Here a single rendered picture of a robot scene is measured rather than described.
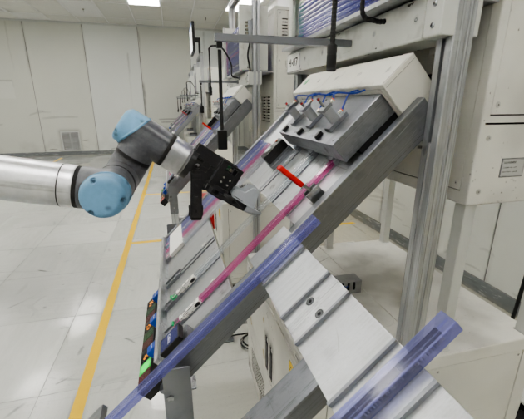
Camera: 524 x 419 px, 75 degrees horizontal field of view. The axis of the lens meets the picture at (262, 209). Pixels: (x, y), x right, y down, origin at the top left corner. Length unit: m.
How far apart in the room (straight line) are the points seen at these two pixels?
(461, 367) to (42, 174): 1.02
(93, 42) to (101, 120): 1.74
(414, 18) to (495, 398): 0.99
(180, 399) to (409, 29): 0.79
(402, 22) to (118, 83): 8.91
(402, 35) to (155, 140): 0.51
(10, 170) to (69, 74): 9.01
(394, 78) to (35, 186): 0.64
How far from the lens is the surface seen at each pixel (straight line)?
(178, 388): 0.71
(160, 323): 0.84
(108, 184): 0.61
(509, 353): 1.17
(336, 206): 0.65
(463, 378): 1.11
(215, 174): 0.75
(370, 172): 0.67
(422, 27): 0.71
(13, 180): 0.67
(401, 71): 0.71
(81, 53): 9.63
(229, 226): 2.16
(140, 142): 0.73
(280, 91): 2.10
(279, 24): 2.14
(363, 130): 0.69
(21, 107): 9.96
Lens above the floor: 1.20
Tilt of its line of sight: 17 degrees down
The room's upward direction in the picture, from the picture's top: straight up
